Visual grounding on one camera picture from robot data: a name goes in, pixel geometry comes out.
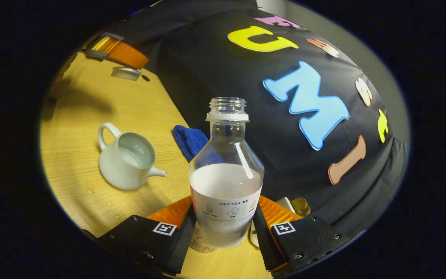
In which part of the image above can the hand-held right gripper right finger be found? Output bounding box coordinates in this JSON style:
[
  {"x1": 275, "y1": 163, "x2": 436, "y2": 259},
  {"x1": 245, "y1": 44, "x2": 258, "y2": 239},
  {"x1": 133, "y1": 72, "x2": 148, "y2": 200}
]
[{"x1": 252, "y1": 195, "x2": 352, "y2": 277}]

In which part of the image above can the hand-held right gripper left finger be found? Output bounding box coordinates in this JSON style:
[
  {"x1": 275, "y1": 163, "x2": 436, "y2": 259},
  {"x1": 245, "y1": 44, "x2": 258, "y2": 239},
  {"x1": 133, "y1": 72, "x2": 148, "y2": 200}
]
[{"x1": 97, "y1": 196, "x2": 197, "y2": 277}]

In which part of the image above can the round cork coaster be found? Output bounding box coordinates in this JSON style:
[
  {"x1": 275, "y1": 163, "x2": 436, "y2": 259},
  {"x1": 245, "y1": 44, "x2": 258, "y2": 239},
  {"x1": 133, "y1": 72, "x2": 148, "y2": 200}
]
[{"x1": 189, "y1": 225, "x2": 218, "y2": 253}]

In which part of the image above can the white teacup lid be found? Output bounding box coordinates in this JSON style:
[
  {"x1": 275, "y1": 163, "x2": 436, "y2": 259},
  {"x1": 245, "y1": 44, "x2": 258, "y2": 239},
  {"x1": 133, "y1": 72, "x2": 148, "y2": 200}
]
[{"x1": 111, "y1": 67, "x2": 142, "y2": 81}]

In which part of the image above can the clear plastic water bottle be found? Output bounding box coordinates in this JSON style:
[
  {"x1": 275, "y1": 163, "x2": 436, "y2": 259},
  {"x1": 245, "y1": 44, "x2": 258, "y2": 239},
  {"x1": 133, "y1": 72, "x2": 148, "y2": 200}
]
[{"x1": 189, "y1": 97, "x2": 265, "y2": 248}]

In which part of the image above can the white ceramic teacup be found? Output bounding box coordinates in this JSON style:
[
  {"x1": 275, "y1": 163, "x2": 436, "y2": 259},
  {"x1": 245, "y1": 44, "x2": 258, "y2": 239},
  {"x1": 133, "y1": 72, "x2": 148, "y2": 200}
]
[{"x1": 98, "y1": 122, "x2": 168, "y2": 191}]

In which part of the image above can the black backdrop cloth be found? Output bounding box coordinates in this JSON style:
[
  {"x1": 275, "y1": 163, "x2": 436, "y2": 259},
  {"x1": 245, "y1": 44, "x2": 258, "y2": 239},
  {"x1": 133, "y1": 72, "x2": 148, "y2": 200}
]
[{"x1": 118, "y1": 0, "x2": 409, "y2": 237}]

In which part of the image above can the blue towel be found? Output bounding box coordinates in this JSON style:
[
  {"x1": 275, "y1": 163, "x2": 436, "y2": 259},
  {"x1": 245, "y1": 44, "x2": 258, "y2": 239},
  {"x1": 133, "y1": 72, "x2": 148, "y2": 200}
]
[{"x1": 173, "y1": 125, "x2": 209, "y2": 163}]

